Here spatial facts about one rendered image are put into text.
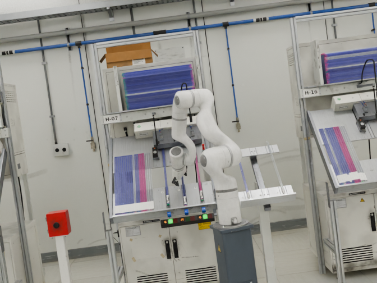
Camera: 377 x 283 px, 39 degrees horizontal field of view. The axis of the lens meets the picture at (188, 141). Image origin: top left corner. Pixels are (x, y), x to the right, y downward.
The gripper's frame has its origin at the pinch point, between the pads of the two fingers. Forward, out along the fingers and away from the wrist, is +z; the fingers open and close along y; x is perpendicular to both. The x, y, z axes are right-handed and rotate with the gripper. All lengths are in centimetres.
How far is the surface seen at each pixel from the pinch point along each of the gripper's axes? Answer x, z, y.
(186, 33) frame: -53, -29, -91
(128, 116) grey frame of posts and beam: -63, 2, -26
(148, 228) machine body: -13.8, 39.4, 26.2
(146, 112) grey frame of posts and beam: -53, 1, -35
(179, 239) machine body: 7, 46, 19
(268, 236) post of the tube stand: 62, 29, -7
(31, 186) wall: -189, 151, 13
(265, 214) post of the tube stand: 54, 20, -16
